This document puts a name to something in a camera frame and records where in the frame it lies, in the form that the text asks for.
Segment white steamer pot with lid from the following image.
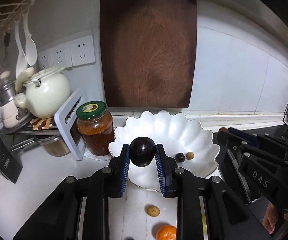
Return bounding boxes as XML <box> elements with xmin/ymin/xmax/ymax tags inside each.
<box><xmin>0</xmin><ymin>70</ymin><xmax>30</xmax><ymax>129</ymax></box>

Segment right human hand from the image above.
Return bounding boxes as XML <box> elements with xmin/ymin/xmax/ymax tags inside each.
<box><xmin>262</xmin><ymin>203</ymin><xmax>278</xmax><ymax>235</ymax></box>

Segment wall power sockets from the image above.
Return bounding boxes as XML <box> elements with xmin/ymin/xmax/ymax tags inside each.
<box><xmin>38</xmin><ymin>32</ymin><xmax>96</xmax><ymax>69</ymax></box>

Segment white spoon left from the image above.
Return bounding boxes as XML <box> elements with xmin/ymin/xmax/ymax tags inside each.
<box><xmin>14</xmin><ymin>21</ymin><xmax>27</xmax><ymax>78</ymax></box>

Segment brown wooden cutting board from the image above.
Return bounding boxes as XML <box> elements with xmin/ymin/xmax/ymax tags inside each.
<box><xmin>100</xmin><ymin>0</ymin><xmax>197</xmax><ymax>108</ymax></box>

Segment tan longan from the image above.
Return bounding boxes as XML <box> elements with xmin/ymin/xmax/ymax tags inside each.
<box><xmin>186</xmin><ymin>152</ymin><xmax>194</xmax><ymax>160</ymax></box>
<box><xmin>146</xmin><ymin>205</ymin><xmax>160</xmax><ymax>217</ymax></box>

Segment black scissors hanging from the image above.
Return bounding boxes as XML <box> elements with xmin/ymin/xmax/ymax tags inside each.
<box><xmin>0</xmin><ymin>32</ymin><xmax>11</xmax><ymax>69</ymax></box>

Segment white spoon right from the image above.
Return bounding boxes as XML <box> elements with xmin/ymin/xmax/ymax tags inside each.
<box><xmin>23</xmin><ymin>13</ymin><xmax>38</xmax><ymax>66</ymax></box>

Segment white spoon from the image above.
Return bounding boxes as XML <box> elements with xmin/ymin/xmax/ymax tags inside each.
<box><xmin>23</xmin><ymin>13</ymin><xmax>38</xmax><ymax>66</ymax></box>
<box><xmin>14</xmin><ymin>21</ymin><xmax>27</xmax><ymax>78</ymax></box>

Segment cream ceramic pot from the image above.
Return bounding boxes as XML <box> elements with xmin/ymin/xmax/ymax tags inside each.
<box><xmin>14</xmin><ymin>67</ymin><xmax>72</xmax><ymax>119</ymax></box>

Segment black gas stove top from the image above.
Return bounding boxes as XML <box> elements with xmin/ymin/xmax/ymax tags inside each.
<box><xmin>212</xmin><ymin>126</ymin><xmax>288</xmax><ymax>205</ymax></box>

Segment dark grape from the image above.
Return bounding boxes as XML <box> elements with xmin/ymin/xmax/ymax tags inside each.
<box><xmin>174</xmin><ymin>152</ymin><xmax>186</xmax><ymax>163</ymax></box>
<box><xmin>129</xmin><ymin>137</ymin><xmax>156</xmax><ymax>167</ymax></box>

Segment orange tangerine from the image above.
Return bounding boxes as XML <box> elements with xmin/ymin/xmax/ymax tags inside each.
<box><xmin>156</xmin><ymin>225</ymin><xmax>177</xmax><ymax>240</ymax></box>

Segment white scalloped bowl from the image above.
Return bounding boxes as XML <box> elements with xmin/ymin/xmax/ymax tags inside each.
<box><xmin>108</xmin><ymin>110</ymin><xmax>220</xmax><ymax>178</ymax></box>

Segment small steel pot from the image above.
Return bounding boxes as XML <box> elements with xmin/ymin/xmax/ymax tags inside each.
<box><xmin>34</xmin><ymin>135</ymin><xmax>70</xmax><ymax>157</ymax></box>

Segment red cherry tomato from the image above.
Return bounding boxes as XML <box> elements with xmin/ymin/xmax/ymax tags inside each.
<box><xmin>218</xmin><ymin>127</ymin><xmax>228</xmax><ymax>133</ymax></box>

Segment white tablet stand frame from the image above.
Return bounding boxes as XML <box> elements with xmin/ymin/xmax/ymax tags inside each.
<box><xmin>54</xmin><ymin>88</ymin><xmax>86</xmax><ymax>161</ymax></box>

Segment glass jar green lid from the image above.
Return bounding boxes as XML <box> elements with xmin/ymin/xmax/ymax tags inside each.
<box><xmin>76</xmin><ymin>101</ymin><xmax>115</xmax><ymax>157</ymax></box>

